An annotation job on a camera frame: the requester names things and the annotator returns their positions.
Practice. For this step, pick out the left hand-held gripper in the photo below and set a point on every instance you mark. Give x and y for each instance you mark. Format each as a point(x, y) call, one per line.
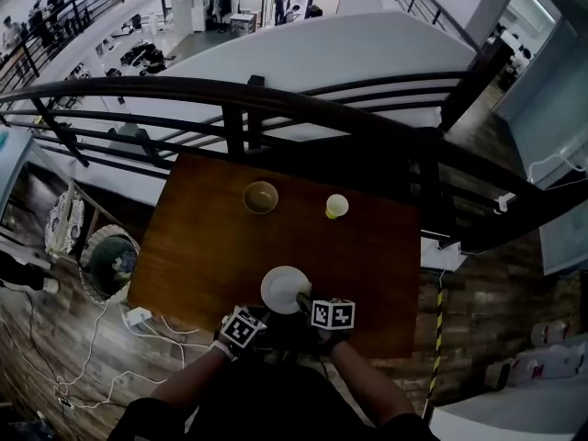
point(242, 329)

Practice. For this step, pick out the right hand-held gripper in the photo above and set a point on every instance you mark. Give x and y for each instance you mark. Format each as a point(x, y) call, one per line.
point(333, 314)

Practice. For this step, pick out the white round plate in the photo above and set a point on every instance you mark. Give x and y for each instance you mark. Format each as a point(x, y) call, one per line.
point(280, 290)

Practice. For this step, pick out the person's right forearm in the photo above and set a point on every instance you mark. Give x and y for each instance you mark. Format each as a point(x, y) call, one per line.
point(367, 379)

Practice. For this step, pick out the person's left forearm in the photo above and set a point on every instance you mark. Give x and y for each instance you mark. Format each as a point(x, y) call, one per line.
point(193, 377)

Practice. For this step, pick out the person's right hand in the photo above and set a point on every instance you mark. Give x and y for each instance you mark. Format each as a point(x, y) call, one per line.
point(334, 340)

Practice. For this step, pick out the white wristband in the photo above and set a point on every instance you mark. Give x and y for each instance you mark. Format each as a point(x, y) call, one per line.
point(221, 349)

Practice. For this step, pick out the person's black clothing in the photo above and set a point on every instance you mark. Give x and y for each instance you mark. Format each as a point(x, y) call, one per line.
point(285, 407)

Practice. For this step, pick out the yellow paper cup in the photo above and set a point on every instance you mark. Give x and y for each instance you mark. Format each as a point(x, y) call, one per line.
point(336, 206)

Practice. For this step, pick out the white power strip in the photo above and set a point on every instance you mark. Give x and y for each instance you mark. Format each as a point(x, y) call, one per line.
point(138, 316)

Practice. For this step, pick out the brown ceramic bowl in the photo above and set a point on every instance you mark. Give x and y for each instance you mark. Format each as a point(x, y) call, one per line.
point(260, 198)

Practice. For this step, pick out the yellow black striped tape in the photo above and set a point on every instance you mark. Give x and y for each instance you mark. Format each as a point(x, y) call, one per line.
point(435, 347)

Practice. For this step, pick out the white base board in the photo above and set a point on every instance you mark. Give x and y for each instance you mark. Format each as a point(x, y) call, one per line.
point(443, 255)

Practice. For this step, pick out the white ribbed trash bin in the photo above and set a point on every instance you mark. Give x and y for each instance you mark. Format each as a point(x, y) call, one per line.
point(110, 264)

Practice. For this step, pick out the small grey bin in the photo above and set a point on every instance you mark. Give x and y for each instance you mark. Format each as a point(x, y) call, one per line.
point(498, 375)

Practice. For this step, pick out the white chair with patterned cushion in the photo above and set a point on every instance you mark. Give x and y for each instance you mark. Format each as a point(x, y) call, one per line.
point(62, 223)

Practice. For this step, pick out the small white device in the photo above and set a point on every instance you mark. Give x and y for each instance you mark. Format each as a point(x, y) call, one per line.
point(504, 202)

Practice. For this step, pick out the small black box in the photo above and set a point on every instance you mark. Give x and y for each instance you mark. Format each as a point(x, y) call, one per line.
point(256, 80)

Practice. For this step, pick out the white desk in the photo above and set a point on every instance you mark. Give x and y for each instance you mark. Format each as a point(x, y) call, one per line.
point(514, 418)

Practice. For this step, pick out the white box with red label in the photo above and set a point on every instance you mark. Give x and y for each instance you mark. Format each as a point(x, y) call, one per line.
point(551, 333)
point(551, 361)

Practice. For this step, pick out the black curved metal railing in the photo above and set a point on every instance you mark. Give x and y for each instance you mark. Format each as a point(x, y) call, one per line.
point(184, 85)

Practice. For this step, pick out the light blue table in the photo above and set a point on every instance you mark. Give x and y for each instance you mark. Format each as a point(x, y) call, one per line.
point(11, 173)

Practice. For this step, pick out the clothes rack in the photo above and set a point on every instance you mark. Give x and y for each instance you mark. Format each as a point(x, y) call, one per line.
point(219, 9)

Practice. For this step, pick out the frosted glass partition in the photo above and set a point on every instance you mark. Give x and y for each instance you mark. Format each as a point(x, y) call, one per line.
point(551, 108)

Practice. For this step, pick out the white cabinet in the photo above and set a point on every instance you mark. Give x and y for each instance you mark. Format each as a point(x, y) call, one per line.
point(182, 13)

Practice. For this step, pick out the black stair railing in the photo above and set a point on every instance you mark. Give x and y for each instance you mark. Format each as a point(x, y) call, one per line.
point(427, 5)

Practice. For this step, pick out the black gallery railing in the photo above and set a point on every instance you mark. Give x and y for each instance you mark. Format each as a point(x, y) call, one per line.
point(69, 7)

